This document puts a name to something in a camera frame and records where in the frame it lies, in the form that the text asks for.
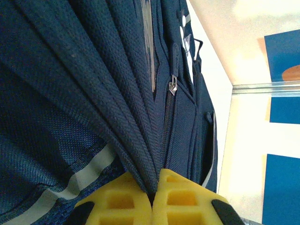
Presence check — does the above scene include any navy blue student backpack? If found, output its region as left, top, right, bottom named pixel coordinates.
left=0, top=0, right=218, bottom=225

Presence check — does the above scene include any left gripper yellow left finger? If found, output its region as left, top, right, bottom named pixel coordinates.
left=67, top=172, right=153, bottom=225

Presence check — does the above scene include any aluminium frame post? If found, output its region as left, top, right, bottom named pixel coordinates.
left=231, top=81, right=300, bottom=98

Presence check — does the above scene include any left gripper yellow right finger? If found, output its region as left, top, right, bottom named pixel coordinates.
left=152, top=168, right=246, bottom=225

